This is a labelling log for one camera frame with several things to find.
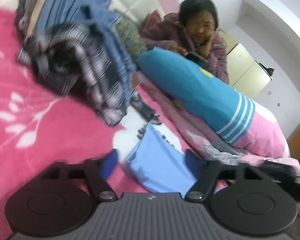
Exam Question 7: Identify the pink grey quilt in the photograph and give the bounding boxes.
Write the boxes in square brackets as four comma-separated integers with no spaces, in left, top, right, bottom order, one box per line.
[136,72,300,176]

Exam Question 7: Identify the light blue t-shirt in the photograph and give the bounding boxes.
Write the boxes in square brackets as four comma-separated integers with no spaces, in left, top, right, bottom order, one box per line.
[125,124,207,197]

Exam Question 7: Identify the person in maroon jacket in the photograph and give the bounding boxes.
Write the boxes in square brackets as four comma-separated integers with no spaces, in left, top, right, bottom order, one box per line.
[140,0,229,84]

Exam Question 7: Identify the green patterned pillow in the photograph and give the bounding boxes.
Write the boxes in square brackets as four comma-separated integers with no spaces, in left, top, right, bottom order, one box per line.
[115,15,147,62]

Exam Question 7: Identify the pile of jeans and plaid clothes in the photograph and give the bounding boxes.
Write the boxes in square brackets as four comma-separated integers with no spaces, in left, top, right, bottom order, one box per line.
[15,0,160,127]

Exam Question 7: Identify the pink floral bed blanket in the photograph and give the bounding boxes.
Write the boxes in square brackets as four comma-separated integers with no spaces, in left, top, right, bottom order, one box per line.
[0,9,145,239]

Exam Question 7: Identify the teal pink striped pillow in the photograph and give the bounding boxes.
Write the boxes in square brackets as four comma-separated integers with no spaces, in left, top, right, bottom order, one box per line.
[137,48,290,158]

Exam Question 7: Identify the pale yellow wardrobe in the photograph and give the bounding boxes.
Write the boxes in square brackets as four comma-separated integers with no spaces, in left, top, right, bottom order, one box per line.
[218,30,272,99]

